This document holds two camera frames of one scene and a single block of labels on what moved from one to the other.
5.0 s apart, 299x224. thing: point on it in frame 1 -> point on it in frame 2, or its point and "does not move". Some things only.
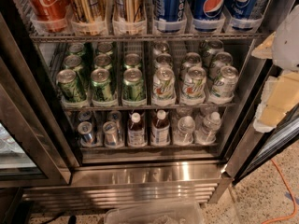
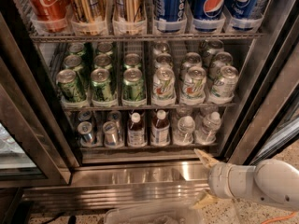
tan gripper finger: (264, 49) -> (204, 200)
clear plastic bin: (182, 214) does not move
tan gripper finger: (279, 96) -> (207, 159)
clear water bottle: (185, 133) does not move
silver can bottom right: (110, 133) does not move
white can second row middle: (192, 60) does not move
